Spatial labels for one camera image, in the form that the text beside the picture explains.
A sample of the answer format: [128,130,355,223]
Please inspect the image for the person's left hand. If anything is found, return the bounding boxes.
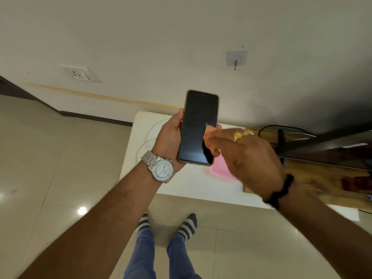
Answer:
[151,108,187,173]

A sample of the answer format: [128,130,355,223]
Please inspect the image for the person's right hand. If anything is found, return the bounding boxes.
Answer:
[202,125,287,201]

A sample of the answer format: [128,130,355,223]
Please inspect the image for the black smartphone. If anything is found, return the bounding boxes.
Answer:
[177,89,220,167]

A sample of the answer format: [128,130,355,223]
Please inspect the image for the person's left forearm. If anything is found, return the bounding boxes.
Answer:
[17,160,163,279]

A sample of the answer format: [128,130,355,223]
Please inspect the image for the person's right forearm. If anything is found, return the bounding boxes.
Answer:
[273,183,372,279]

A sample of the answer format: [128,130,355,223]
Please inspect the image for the pink plastic lid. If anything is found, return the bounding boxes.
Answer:
[211,154,242,182]

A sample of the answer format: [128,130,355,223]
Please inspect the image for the silver metal wristwatch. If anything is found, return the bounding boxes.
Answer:
[141,150,176,184]

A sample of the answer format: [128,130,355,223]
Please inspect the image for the dark skirting board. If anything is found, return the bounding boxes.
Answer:
[0,75,133,127]

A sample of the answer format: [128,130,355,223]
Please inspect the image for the striped grey sock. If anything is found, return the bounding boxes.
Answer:
[176,213,198,242]
[136,213,151,235]

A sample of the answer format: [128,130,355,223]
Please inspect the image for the wooden board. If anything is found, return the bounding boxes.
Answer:
[244,126,372,211]

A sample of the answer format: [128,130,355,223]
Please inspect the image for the black monitor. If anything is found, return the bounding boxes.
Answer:
[275,122,372,172]

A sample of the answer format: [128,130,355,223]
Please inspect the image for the blue jeans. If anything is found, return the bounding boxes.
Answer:
[123,228,203,279]

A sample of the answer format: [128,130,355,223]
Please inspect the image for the white cable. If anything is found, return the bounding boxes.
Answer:
[137,117,170,164]

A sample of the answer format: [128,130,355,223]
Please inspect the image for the black cable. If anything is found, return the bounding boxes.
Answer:
[258,125,316,140]

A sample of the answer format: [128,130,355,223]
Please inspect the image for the black beaded bracelet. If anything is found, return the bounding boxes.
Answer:
[263,174,294,210]

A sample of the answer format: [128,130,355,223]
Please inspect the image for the clear adhesive wall hook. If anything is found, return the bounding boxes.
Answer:
[226,50,248,71]

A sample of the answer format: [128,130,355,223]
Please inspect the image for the white wall socket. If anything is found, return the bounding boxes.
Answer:
[60,64,102,83]

